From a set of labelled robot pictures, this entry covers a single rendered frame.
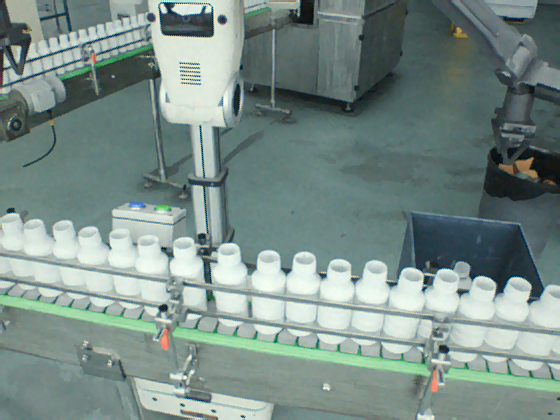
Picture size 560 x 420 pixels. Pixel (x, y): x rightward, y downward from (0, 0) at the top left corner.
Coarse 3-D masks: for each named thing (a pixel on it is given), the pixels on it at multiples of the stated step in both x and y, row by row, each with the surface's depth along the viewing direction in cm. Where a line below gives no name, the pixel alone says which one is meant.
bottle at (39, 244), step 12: (24, 228) 86; (36, 228) 86; (36, 240) 87; (48, 240) 89; (36, 252) 87; (48, 252) 88; (36, 264) 88; (48, 264) 89; (36, 276) 90; (48, 276) 90; (60, 276) 92
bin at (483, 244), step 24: (408, 216) 130; (432, 216) 130; (456, 216) 129; (408, 240) 126; (432, 240) 135; (456, 240) 133; (480, 240) 132; (504, 240) 130; (408, 264) 121; (480, 264) 136; (504, 264) 134; (528, 264) 116
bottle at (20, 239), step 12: (12, 216) 90; (12, 228) 88; (12, 240) 89; (24, 240) 90; (12, 252) 89; (24, 252) 90; (12, 264) 91; (24, 264) 91; (24, 276) 93; (24, 288) 95
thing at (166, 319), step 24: (24, 216) 105; (432, 264) 87; (168, 288) 81; (168, 312) 78; (168, 336) 79; (432, 336) 76; (168, 360) 84; (192, 360) 91; (432, 360) 71; (432, 384) 72
